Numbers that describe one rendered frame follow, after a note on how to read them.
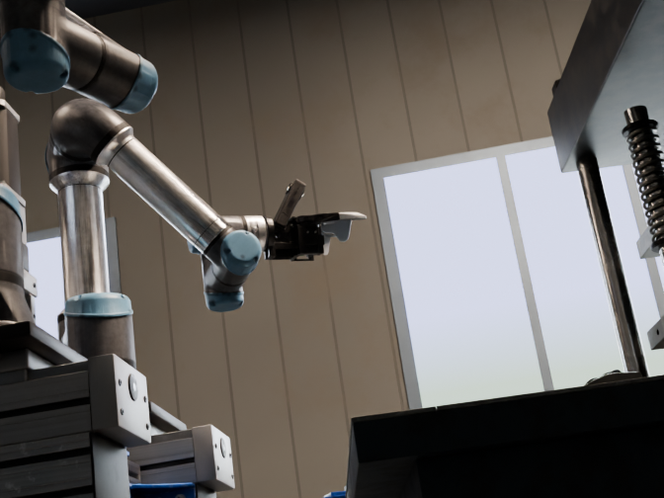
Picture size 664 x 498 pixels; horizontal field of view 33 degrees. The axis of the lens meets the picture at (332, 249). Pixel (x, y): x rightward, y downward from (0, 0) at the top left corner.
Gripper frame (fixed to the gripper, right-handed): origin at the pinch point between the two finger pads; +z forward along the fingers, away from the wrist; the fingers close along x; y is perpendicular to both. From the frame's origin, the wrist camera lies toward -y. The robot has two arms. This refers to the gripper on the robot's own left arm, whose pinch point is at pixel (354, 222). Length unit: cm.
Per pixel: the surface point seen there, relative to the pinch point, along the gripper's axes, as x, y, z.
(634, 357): -35, 28, 88
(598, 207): -41, -14, 87
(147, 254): -239, -50, 0
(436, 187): -185, -63, 109
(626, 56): 9, -37, 67
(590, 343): -155, 8, 152
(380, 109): -200, -102, 95
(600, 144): -35, -31, 87
